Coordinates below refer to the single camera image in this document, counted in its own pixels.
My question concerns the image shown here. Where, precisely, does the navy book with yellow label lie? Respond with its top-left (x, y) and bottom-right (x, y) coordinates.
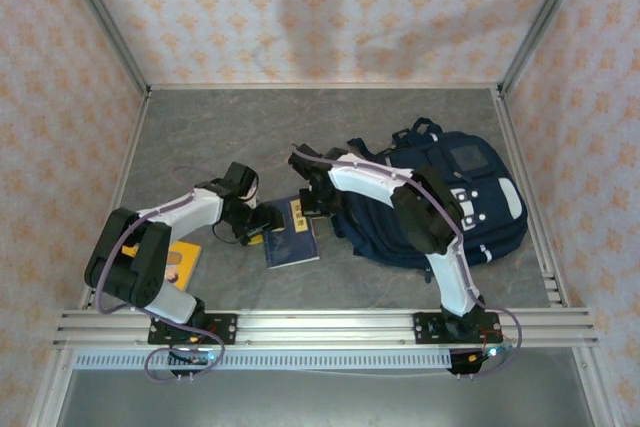
top-left (262, 194), bottom-right (322, 271)

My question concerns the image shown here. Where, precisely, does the yellow cartoon book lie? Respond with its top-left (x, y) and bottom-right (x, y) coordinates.
top-left (163, 241), bottom-right (203, 293)

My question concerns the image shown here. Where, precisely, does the navy blue student backpack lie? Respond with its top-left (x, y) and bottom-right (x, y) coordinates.
top-left (331, 117), bottom-right (530, 285)

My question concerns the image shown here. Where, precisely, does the small circuit board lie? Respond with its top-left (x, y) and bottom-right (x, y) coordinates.
top-left (447, 344), bottom-right (514, 378)
top-left (167, 344), bottom-right (224, 371)

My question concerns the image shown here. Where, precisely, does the grey metal sheet panel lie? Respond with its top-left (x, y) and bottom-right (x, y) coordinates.
top-left (54, 369), bottom-right (599, 427)

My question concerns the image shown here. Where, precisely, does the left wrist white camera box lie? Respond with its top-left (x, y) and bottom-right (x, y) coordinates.
top-left (241, 171), bottom-right (262, 204)

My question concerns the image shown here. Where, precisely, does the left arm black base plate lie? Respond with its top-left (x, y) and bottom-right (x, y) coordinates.
top-left (147, 313), bottom-right (239, 347)

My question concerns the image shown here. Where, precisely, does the aluminium table end rail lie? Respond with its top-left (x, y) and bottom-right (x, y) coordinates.
top-left (147, 81), bottom-right (504, 93)

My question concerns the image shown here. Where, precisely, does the aluminium mounting rail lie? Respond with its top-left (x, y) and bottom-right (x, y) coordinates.
top-left (53, 309), bottom-right (601, 349)

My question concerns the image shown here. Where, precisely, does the aluminium table side rail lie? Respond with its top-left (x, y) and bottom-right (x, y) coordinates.
top-left (492, 88), bottom-right (572, 309)
top-left (78, 89), bottom-right (152, 311)

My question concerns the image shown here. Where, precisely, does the white slotted cable duct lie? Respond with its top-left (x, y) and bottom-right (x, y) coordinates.
top-left (74, 350), bottom-right (454, 372)

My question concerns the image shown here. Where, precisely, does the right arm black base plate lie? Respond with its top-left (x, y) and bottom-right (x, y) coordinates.
top-left (412, 311), bottom-right (503, 347)

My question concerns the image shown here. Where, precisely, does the aluminium frame post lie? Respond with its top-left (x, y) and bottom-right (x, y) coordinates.
top-left (498, 0), bottom-right (597, 98)
top-left (53, 0), bottom-right (152, 99)

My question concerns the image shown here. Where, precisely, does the aluminium frame leg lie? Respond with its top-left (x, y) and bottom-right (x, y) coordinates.
top-left (572, 346), bottom-right (626, 427)
top-left (27, 346), bottom-right (76, 427)

